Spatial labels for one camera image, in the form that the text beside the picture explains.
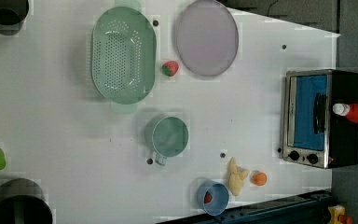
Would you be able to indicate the blue plastic cup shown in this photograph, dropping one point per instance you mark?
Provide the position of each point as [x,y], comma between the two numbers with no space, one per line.
[220,197]

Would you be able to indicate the green measuring cup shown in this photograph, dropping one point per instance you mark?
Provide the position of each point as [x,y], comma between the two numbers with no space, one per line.
[167,137]

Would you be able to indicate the black cylinder post lower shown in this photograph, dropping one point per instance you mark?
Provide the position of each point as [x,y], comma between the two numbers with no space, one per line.
[22,201]

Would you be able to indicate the black cylinder post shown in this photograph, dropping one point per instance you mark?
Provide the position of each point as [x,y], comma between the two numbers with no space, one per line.
[22,201]
[13,11]

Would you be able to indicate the green perforated colander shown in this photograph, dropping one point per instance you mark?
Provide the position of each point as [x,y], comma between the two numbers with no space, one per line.
[123,55]

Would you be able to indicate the lilac round plate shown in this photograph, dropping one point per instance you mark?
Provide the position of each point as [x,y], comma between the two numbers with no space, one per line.
[206,38]

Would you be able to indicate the red toy strawberry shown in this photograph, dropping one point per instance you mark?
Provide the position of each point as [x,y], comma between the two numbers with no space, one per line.
[170,68]

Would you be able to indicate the red ketchup bottle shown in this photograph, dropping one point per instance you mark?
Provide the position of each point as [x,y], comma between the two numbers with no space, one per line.
[350,112]

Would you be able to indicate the strawberry inside blue cup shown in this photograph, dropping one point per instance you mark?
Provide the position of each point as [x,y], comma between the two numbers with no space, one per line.
[208,197]

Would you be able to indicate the yellow red toy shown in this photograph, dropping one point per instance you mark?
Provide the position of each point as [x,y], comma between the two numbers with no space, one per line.
[338,215]

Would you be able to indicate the orange toy fruit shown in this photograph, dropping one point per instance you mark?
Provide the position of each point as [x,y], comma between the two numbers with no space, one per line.
[259,178]

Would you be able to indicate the black cylinder post upper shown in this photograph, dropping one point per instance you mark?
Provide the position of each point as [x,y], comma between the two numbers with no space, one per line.
[13,11]

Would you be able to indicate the black toaster oven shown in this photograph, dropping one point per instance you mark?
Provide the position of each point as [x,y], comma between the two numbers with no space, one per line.
[312,133]

